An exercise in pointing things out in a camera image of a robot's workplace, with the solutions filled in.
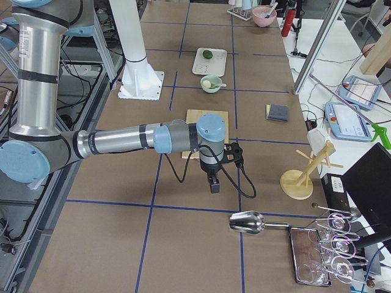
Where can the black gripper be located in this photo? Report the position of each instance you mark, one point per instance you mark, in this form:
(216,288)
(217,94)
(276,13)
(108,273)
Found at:
(210,169)

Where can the red bottle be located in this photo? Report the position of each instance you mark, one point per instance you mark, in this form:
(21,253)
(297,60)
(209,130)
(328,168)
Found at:
(288,17)

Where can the wooden mug tree stand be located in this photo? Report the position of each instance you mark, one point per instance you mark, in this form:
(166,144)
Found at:
(297,184)

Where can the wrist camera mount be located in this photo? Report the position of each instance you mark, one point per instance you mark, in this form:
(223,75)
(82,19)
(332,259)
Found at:
(233,153)

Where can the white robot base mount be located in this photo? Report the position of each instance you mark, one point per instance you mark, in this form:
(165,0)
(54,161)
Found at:
(139,80)

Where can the black glass rack tray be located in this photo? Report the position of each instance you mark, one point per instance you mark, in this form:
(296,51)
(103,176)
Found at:
(305,247)

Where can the pink bowl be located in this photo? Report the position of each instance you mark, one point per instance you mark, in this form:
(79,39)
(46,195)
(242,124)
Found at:
(262,17)

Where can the bamboo cutting board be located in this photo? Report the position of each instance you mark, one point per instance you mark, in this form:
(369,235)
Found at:
(193,116)

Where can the teach pendant far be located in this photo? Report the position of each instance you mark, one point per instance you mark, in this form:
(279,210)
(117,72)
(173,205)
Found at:
(360,92)

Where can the green spray nozzle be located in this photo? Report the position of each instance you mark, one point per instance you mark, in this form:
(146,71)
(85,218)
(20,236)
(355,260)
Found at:
(381,132)

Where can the grey folded cloth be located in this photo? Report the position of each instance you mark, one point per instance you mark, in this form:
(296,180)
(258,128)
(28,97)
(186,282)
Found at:
(277,112)

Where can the teach pendant near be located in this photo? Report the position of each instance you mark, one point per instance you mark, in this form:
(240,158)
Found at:
(345,123)

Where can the white bear serving tray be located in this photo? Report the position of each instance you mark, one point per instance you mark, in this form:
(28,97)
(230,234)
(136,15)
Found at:
(212,66)

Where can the teach pendant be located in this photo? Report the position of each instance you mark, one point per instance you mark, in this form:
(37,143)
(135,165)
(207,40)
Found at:
(345,123)
(360,92)

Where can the green avocado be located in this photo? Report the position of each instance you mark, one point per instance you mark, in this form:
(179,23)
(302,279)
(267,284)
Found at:
(207,54)

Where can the white ceramic spoon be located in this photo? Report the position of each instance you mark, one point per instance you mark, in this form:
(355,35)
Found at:
(220,86)

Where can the metal scoop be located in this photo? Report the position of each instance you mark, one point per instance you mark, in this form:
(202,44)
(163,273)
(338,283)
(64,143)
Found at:
(253,222)

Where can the black monitor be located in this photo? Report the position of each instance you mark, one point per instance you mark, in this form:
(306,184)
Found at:
(367,182)

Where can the white steamed bun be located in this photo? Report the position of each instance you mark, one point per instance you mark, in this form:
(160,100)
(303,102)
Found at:
(206,83)

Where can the light green bowl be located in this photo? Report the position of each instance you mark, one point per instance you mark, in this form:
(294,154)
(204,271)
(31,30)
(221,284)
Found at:
(212,79)

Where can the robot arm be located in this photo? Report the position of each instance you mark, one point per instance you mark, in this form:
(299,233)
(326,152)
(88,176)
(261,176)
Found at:
(37,148)

